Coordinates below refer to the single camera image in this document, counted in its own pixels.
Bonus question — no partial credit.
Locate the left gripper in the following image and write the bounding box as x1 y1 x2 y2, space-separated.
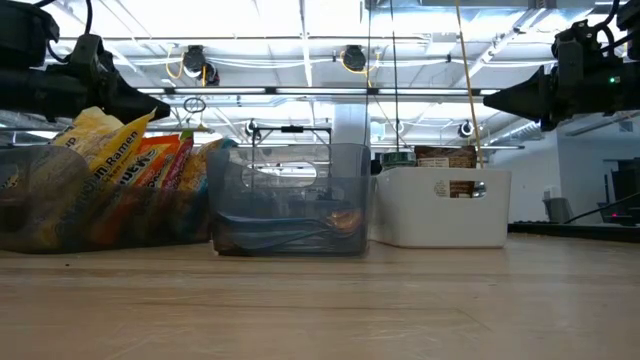
0 33 172 125

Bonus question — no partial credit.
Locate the grey waste bin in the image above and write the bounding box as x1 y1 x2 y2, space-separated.
542 196 575 225

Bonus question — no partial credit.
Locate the black aluminium frame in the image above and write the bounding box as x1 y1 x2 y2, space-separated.
506 221 640 245

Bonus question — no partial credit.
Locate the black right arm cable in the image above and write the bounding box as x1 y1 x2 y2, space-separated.
563 191 640 226

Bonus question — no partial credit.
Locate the black monitor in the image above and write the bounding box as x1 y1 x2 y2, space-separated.
597 158 640 226

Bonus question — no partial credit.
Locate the yellow ramen packet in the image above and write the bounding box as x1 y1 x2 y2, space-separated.
51 105 158 187

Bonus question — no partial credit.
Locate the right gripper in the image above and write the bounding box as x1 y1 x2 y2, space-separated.
482 18 640 133

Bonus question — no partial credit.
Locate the iridescent spoon with orange handle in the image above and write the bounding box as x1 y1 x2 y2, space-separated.
323 208 363 237

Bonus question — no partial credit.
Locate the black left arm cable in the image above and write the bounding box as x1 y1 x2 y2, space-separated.
32 0 96 64

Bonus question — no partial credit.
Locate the orange ramen packet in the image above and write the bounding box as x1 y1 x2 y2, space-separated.
122 133 182 190

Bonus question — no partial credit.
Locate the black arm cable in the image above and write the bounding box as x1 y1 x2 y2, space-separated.
32 0 96 64
563 191 640 226

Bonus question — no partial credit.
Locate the yellow cable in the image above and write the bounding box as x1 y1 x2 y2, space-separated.
453 0 486 170

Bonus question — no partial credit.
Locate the black metal stand bar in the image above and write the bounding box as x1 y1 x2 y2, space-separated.
250 123 334 147

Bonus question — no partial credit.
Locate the brown chocolate snack packet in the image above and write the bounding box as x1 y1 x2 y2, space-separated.
413 144 479 200

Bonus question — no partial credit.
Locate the grey translucent bin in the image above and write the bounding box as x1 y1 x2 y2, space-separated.
0 143 212 255
206 142 373 258

